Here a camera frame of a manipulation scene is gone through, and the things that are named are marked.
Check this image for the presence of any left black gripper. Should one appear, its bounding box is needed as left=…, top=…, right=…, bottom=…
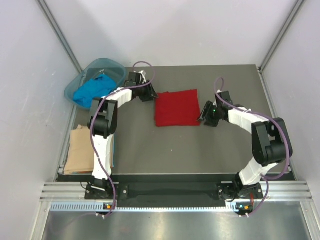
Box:
left=135, top=79, right=158, bottom=102

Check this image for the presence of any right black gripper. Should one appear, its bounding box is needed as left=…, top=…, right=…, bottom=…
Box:
left=196, top=101, right=222, bottom=127

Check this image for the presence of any red t-shirt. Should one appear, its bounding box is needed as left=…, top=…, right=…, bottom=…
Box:
left=154, top=89, right=201, bottom=127

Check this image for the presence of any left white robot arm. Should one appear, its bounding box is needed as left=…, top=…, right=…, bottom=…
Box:
left=86, top=70, right=158, bottom=199

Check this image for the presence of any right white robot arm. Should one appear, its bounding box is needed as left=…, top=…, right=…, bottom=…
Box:
left=197, top=91, right=293, bottom=198

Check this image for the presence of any teal plastic basket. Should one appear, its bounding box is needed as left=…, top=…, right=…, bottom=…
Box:
left=64, top=58, right=127, bottom=110

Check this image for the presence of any folded tan t-shirt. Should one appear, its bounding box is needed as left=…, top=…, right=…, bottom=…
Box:
left=63, top=124, right=115, bottom=175

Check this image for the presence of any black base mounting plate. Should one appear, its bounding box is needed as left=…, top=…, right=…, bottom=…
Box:
left=84, top=173, right=263, bottom=208

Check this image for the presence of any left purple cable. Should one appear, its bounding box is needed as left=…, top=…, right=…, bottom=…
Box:
left=89, top=61, right=158, bottom=216

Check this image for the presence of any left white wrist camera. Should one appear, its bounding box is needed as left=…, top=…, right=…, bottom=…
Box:
left=138, top=70, right=147, bottom=85

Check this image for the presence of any slotted cable duct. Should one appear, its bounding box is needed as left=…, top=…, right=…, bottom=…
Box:
left=50, top=202, right=252, bottom=213

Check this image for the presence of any aluminium frame rail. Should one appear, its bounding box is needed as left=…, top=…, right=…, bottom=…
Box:
left=40, top=181, right=313, bottom=202

